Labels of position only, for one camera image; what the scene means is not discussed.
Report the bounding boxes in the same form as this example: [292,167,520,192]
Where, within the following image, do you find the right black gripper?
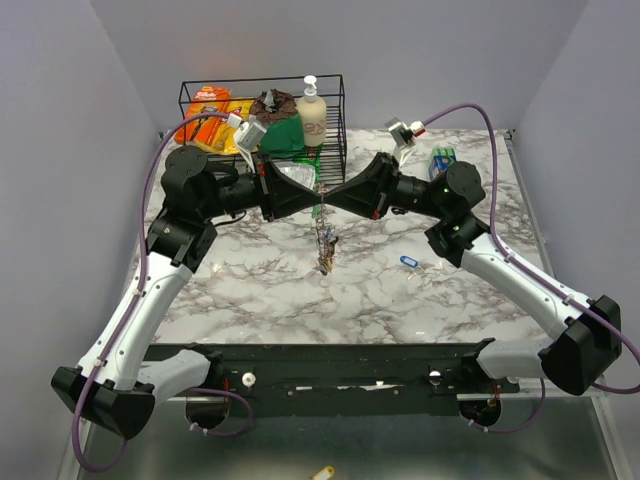
[323,152,447,221]

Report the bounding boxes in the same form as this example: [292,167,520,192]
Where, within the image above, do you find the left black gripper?
[198,150,321,221]

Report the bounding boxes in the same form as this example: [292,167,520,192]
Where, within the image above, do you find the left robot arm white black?
[51,146,321,440]

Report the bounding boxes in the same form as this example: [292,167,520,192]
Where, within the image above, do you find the green white snack bag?
[272,147,321,190]

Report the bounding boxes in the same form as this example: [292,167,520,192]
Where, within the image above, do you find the yellow chips bag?
[193,99,253,155]

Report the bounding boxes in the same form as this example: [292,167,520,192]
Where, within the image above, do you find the blue tag loose key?
[400,255,425,280]

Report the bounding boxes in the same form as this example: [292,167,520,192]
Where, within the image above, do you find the blue green sponge pack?
[428,147,457,180]

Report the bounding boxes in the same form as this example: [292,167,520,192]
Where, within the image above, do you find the green brown bag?
[250,89,305,157]

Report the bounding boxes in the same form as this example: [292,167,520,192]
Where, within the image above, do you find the cream soap pump bottle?
[296,75,327,147]

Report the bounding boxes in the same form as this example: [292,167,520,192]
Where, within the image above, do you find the orange razor package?
[174,85,232,152]

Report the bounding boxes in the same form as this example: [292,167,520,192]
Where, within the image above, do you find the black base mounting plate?
[139,337,546,419]

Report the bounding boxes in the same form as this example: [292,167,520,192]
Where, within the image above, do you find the yellow tag on floor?
[311,466,335,480]

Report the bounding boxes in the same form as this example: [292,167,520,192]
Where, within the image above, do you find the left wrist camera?
[234,116,267,172]

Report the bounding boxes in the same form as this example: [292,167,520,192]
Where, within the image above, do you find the black wire rack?
[174,74,347,187]

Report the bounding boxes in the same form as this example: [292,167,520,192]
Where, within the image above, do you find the aluminium rail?
[518,379,606,398]

